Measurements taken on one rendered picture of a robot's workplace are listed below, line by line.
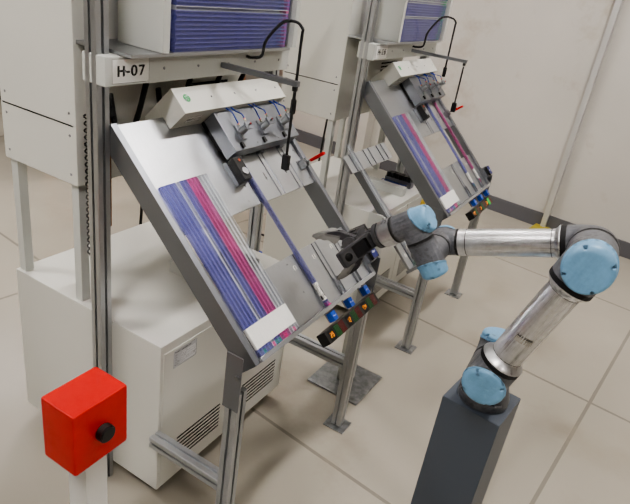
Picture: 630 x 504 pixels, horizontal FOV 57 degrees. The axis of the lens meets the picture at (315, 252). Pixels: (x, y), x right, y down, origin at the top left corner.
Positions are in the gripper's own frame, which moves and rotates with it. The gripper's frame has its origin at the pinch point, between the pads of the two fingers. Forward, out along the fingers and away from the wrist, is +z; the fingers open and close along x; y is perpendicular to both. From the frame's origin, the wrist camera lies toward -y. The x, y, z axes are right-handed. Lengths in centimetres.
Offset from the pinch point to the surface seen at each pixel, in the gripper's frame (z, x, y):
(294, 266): 10.3, 1.1, -0.6
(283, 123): 9, 39, 30
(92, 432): 17, 4, -75
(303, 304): 8.8, -8.7, -7.7
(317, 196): 14.5, 12.2, 34.6
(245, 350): 7.9, -4.9, -36.9
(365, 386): 55, -77, 54
